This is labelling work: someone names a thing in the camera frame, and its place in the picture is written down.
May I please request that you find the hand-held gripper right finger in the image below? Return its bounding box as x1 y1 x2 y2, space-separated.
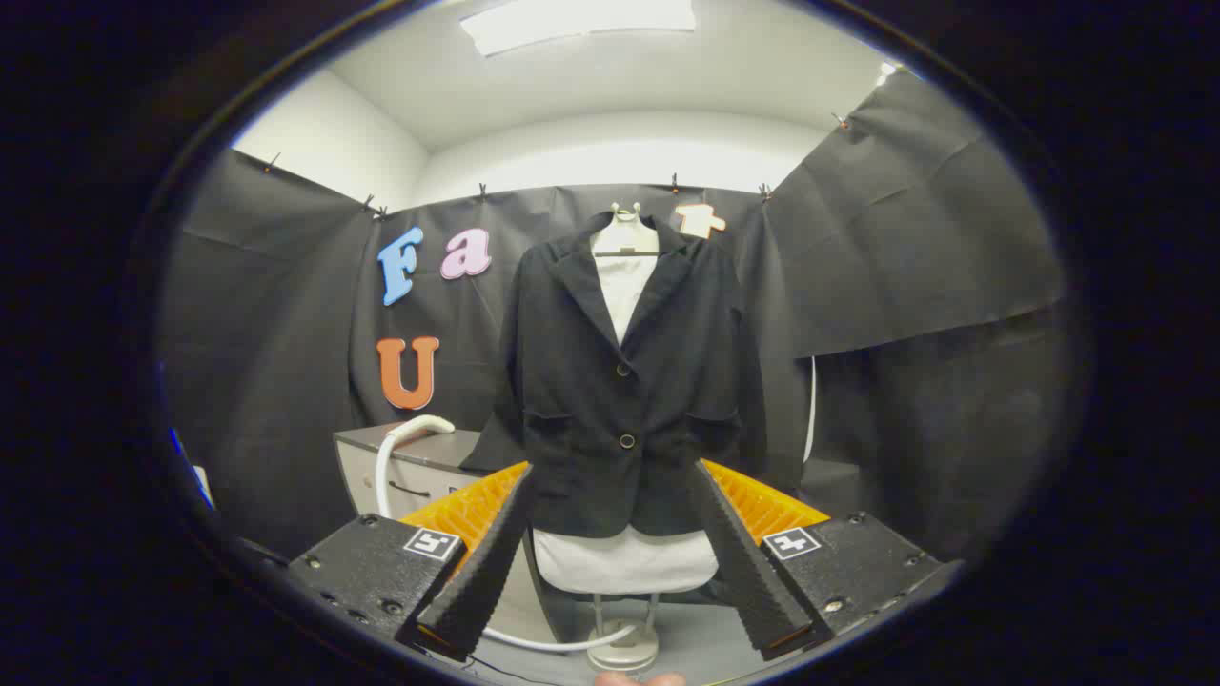
686 458 964 662

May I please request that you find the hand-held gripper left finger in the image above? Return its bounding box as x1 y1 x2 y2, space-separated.
286 461 537 663

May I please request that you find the white garment steamer with hose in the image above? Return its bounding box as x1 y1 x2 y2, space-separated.
374 414 638 655

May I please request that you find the black jacket with buttons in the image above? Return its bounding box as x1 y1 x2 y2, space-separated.
460 212 768 539

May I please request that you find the white clothes hanger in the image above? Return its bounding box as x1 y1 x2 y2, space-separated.
591 201 661 259

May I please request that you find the white mannequin torso on stand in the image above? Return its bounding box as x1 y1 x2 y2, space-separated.
531 255 719 674

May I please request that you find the grey and white cabinet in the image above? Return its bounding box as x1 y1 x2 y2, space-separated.
333 423 578 644

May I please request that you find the black backdrop cloth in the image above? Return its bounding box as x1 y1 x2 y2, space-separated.
157 71 1068 573

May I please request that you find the large rectangular ceiling light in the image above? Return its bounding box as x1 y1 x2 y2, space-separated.
460 0 698 57

